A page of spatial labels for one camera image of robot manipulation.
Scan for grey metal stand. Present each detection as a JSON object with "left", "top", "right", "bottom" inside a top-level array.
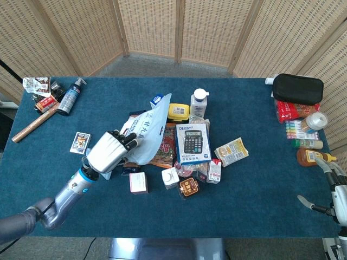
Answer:
[{"left": 322, "top": 229, "right": 347, "bottom": 260}]

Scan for dark blue snack packet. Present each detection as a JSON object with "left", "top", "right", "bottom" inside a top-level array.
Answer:
[{"left": 121, "top": 161, "right": 142, "bottom": 177}]

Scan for white pink square box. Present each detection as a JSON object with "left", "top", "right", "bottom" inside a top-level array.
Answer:
[{"left": 129, "top": 172, "right": 150, "bottom": 194}]

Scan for coloured highlighter set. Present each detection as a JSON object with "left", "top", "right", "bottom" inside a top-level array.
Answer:
[{"left": 285, "top": 120, "right": 321, "bottom": 140}]

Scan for black crumpled packet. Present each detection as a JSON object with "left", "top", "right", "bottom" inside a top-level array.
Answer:
[{"left": 49, "top": 80, "right": 66, "bottom": 100}]

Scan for white blue plastic bag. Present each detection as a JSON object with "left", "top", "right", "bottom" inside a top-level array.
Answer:
[{"left": 119, "top": 93, "right": 173, "bottom": 166}]

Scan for yellow lidded container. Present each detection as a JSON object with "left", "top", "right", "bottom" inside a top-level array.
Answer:
[{"left": 167, "top": 102, "right": 190, "bottom": 122}]

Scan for dark brown hexagonal box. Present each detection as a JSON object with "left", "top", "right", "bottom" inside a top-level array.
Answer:
[{"left": 177, "top": 177, "right": 200, "bottom": 200}]

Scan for black floor cable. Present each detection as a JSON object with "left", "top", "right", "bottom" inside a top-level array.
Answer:
[{"left": 85, "top": 237, "right": 97, "bottom": 260}]

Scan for blue calculator box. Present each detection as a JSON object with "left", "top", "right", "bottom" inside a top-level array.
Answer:
[{"left": 175, "top": 123, "right": 212, "bottom": 166}]

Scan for clear round red pack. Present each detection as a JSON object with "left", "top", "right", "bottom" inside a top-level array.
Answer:
[{"left": 173, "top": 160, "right": 210, "bottom": 180}]

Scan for clear wrapped biscuit pack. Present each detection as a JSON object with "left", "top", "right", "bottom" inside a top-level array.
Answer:
[{"left": 188, "top": 113, "right": 211, "bottom": 131}]

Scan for blue felt table cover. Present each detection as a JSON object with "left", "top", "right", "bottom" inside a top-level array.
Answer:
[{"left": 0, "top": 77, "right": 343, "bottom": 239}]

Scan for snack wrappers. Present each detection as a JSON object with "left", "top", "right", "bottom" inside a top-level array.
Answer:
[{"left": 22, "top": 76, "right": 52, "bottom": 95}]

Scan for playing card box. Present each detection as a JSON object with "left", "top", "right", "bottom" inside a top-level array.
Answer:
[{"left": 69, "top": 132, "right": 92, "bottom": 155}]

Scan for dark blue pump bottle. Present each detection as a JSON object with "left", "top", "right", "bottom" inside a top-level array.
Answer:
[{"left": 56, "top": 77, "right": 88, "bottom": 117}]

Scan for red snack box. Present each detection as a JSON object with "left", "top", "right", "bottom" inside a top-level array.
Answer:
[{"left": 35, "top": 95, "right": 59, "bottom": 114}]

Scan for woven bamboo folding screen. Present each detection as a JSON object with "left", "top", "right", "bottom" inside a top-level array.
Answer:
[{"left": 0, "top": 0, "right": 347, "bottom": 165}]

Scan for red snack bag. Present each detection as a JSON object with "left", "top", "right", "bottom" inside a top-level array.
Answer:
[{"left": 274, "top": 99, "right": 321, "bottom": 124}]

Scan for brown paper roll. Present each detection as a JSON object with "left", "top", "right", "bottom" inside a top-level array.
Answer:
[{"left": 11, "top": 102, "right": 60, "bottom": 144}]

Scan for blue white small carton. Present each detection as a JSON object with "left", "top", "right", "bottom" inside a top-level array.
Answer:
[{"left": 150, "top": 93, "right": 167, "bottom": 109}]

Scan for black bar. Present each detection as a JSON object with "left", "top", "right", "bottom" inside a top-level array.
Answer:
[{"left": 0, "top": 58, "right": 23, "bottom": 85}]

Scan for small white drink carton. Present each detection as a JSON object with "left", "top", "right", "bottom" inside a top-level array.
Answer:
[{"left": 206, "top": 159, "right": 222, "bottom": 184}]

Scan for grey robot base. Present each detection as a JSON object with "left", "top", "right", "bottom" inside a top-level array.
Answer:
[{"left": 107, "top": 237, "right": 227, "bottom": 260}]

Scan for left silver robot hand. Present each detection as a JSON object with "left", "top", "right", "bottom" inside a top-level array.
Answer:
[{"left": 86, "top": 129, "right": 138, "bottom": 174}]

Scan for red patterned snack packet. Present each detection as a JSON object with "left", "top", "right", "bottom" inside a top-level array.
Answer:
[{"left": 149, "top": 122, "right": 177, "bottom": 171}]

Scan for yellow snack packets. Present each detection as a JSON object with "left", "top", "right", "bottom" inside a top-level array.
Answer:
[{"left": 214, "top": 137, "right": 249, "bottom": 168}]

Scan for light blue tissue pack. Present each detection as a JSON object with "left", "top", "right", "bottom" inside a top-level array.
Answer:
[{"left": 84, "top": 147, "right": 113, "bottom": 180}]

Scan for white cube box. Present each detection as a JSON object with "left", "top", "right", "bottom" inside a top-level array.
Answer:
[{"left": 162, "top": 167, "right": 180, "bottom": 190}]

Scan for green capped spice bottle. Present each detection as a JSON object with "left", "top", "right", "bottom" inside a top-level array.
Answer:
[{"left": 291, "top": 138, "right": 324, "bottom": 151}]

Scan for amber sauce bottle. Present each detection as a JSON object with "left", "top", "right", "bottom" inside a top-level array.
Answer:
[{"left": 295, "top": 147, "right": 338, "bottom": 167}]

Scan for black zip pouch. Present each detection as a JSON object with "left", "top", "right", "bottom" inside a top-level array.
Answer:
[{"left": 272, "top": 73, "right": 325, "bottom": 106}]

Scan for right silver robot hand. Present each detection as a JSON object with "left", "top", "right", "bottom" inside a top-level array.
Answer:
[{"left": 297, "top": 157, "right": 347, "bottom": 228}]

